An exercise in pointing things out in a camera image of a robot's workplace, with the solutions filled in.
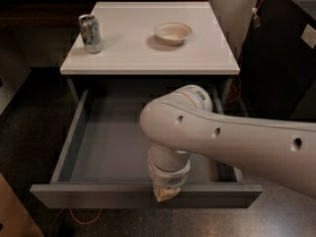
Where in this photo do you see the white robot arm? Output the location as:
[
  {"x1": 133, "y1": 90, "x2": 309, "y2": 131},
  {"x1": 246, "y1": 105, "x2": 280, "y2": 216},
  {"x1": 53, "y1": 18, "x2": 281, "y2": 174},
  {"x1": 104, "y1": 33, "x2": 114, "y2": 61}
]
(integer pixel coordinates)
[{"x1": 140, "y1": 85, "x2": 316, "y2": 198}]

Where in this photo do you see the orange floor cable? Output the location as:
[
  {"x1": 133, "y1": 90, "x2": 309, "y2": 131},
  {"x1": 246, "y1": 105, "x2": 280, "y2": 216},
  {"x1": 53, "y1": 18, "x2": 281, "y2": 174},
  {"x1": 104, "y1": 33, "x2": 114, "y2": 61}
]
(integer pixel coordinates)
[{"x1": 48, "y1": 207, "x2": 104, "y2": 237}]

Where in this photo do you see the black cabinet at right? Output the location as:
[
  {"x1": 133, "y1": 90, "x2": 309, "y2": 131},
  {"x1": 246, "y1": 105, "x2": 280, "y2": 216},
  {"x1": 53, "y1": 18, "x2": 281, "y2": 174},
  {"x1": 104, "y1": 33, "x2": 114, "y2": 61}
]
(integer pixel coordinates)
[{"x1": 240, "y1": 0, "x2": 316, "y2": 121}]

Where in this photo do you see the orange cable at right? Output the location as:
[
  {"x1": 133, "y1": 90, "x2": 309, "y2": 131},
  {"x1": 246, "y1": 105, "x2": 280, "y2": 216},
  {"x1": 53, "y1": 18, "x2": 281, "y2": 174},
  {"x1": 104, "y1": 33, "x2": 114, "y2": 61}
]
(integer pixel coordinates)
[{"x1": 224, "y1": 0, "x2": 316, "y2": 105}]

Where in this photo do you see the brown wooden board corner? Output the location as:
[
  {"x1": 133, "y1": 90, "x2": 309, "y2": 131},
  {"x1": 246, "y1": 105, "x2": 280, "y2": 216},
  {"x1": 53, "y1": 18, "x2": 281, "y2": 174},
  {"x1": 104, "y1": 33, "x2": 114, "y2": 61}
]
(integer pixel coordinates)
[{"x1": 0, "y1": 174, "x2": 44, "y2": 237}]

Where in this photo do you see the white label on cabinet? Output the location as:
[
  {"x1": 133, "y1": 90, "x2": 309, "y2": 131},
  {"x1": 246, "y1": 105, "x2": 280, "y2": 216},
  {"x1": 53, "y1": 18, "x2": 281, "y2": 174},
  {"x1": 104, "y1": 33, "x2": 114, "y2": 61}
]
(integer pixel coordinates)
[{"x1": 301, "y1": 25, "x2": 316, "y2": 48}]

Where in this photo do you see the grey top drawer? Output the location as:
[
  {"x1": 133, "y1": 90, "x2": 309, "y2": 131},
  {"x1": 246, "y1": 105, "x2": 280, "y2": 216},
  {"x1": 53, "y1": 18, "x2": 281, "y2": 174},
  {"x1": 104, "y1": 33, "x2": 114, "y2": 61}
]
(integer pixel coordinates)
[{"x1": 31, "y1": 80, "x2": 262, "y2": 209}]

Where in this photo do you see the white paper bowl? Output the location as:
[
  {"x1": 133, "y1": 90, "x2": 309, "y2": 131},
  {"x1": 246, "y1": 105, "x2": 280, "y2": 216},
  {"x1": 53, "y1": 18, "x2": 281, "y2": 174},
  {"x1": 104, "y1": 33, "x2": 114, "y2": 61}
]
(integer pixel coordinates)
[{"x1": 154, "y1": 23, "x2": 192, "y2": 45}]

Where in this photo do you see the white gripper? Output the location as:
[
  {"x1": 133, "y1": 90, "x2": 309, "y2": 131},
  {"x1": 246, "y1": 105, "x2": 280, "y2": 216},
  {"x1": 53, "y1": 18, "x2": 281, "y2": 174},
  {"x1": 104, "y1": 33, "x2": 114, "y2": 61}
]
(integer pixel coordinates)
[{"x1": 147, "y1": 148, "x2": 191, "y2": 202}]

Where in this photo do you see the silver green soda can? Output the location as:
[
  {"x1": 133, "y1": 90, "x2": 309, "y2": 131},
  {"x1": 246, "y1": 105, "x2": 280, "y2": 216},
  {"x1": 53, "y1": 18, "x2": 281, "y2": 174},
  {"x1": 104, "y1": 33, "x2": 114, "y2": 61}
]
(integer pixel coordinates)
[{"x1": 78, "y1": 14, "x2": 103, "y2": 53}]

